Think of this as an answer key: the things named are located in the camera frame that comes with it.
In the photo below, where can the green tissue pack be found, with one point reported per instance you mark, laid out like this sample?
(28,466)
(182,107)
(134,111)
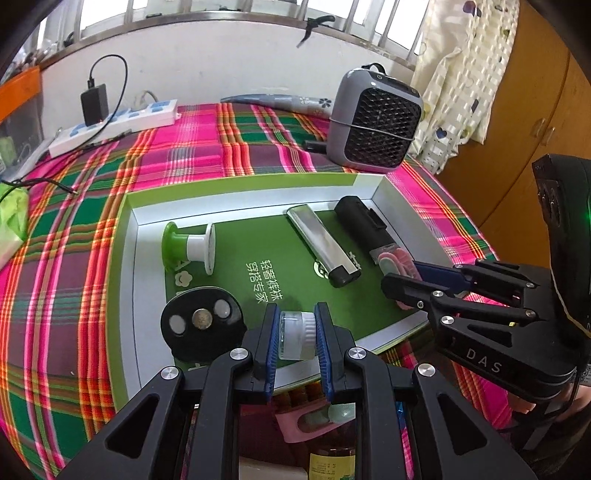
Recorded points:
(11,221)

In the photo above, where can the small white round jar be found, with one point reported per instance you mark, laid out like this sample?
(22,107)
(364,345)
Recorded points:
(295,332)

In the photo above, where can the wooden wardrobe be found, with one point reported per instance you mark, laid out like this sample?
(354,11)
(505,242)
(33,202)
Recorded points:
(531,92)

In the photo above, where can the white charger plug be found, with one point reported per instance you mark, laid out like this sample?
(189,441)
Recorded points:
(268,470)

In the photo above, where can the metal window grille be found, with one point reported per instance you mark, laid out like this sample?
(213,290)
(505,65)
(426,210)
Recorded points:
(231,23)

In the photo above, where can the shallow green cardboard box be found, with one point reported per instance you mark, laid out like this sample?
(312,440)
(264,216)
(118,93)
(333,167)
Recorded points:
(277,240)

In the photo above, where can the grey portable heater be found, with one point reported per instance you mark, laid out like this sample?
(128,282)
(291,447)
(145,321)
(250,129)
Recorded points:
(351,115)

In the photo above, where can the person's right hand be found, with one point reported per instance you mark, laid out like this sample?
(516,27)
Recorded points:
(524,402)

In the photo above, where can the pink green plaid cloth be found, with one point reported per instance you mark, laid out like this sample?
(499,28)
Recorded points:
(69,277)

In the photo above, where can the cream patterned curtain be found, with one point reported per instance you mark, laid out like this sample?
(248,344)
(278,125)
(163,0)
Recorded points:
(461,69)

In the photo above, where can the black device with clear cap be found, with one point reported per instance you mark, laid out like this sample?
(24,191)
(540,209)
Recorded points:
(355,217)

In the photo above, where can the silver lighter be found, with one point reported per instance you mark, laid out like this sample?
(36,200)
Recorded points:
(314,235)

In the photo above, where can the grey floral cloth roll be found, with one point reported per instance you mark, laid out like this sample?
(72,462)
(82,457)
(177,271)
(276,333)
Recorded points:
(277,100)

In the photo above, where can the black power adapter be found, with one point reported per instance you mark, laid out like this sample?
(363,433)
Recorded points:
(94,104)

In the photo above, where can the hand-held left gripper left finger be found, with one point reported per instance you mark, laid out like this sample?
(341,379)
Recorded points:
(270,344)

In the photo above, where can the pink and grey tool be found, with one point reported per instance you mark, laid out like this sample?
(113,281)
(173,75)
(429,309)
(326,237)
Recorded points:
(397,263)

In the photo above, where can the white power strip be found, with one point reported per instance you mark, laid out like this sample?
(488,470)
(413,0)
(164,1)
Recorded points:
(115,122)

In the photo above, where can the black window latch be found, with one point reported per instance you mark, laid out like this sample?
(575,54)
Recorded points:
(316,23)

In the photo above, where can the red lid glass jar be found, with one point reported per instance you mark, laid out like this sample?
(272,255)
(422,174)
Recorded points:
(330,464)

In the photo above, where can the clear storage bin orange lid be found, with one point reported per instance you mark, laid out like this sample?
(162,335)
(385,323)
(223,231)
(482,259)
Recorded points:
(18,87)

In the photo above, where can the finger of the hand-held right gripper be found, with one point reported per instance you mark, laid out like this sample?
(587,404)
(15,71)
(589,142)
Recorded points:
(406,290)
(438,274)

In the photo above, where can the black disc with white dots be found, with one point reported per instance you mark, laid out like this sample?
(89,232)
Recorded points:
(207,295)

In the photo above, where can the pink tool with pale oval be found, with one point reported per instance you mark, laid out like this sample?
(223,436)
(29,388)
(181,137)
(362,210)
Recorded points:
(295,422)

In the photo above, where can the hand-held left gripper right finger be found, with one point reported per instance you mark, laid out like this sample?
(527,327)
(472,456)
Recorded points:
(323,344)

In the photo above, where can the green and white spool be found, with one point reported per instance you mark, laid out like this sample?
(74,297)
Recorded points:
(175,244)

